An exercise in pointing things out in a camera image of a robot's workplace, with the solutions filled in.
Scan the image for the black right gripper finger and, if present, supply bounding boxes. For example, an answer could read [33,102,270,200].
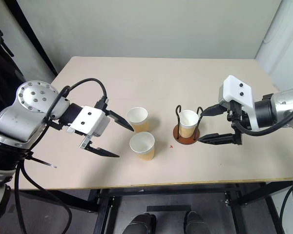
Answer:
[197,133,235,145]
[201,104,230,117]

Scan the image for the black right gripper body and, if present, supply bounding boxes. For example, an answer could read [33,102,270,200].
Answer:
[226,100,251,146]

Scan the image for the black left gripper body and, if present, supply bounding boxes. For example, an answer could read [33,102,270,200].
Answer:
[79,109,113,150]

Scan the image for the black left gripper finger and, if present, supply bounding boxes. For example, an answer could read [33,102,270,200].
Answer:
[105,110,135,133]
[84,142,121,158]

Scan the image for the brown ribbed paper cup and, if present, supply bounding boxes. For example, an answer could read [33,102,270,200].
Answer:
[126,106,150,134]
[179,110,200,138]
[129,131,156,162]

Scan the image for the black zip tie tail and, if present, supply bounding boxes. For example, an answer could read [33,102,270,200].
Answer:
[26,156,58,169]

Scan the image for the dark rounded shape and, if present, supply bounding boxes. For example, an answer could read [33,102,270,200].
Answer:
[183,211,212,234]
[123,212,157,234]

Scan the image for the dark equipment stand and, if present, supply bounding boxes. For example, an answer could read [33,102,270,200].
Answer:
[0,14,25,116]

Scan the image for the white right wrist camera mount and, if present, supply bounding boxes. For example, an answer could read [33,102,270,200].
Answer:
[218,75,260,130]

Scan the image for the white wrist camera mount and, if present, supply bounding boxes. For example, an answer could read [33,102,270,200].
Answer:
[65,105,111,138]
[218,75,260,130]

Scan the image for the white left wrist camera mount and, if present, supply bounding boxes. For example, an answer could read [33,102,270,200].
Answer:
[65,105,111,138]

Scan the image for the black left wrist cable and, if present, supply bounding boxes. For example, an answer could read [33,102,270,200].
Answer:
[45,78,110,124]

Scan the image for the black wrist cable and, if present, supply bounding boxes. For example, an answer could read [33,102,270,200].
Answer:
[233,102,293,137]
[45,78,110,124]

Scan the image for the wire cup holder brown base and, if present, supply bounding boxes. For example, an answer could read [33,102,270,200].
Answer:
[172,104,206,145]

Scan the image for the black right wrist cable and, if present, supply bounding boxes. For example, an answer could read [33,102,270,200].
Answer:
[233,102,293,137]

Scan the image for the black cable bundle under arm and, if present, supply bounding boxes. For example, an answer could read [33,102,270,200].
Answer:
[13,156,73,234]

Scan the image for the black metal table frame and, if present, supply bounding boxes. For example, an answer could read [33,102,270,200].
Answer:
[21,181,293,234]

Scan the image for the white wall pipe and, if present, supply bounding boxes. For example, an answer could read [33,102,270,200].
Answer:
[262,0,293,45]

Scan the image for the black hanging cables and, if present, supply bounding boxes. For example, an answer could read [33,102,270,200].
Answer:
[279,165,293,234]

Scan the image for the black diagonal post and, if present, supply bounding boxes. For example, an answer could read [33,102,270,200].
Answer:
[3,0,59,77]

